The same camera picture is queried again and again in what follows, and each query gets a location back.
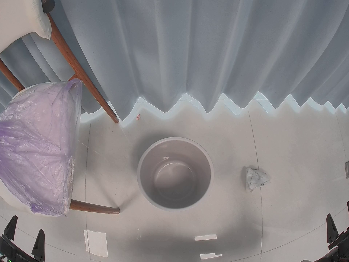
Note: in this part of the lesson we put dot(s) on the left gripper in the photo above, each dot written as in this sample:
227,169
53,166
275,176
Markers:
11,251

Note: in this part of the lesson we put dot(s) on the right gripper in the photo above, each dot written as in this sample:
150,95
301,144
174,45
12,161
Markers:
344,244

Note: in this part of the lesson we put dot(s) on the purple plastic bag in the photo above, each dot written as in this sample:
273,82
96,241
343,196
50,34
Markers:
35,135

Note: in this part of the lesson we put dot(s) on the white trash bin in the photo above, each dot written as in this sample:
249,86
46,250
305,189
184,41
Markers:
174,170

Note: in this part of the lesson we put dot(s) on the crumpled white printed wrapper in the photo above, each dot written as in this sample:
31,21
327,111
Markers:
255,179

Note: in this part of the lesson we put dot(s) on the white cushioned wooden chair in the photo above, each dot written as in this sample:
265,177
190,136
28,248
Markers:
16,15

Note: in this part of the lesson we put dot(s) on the pale blue curtain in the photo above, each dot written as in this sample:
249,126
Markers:
190,37

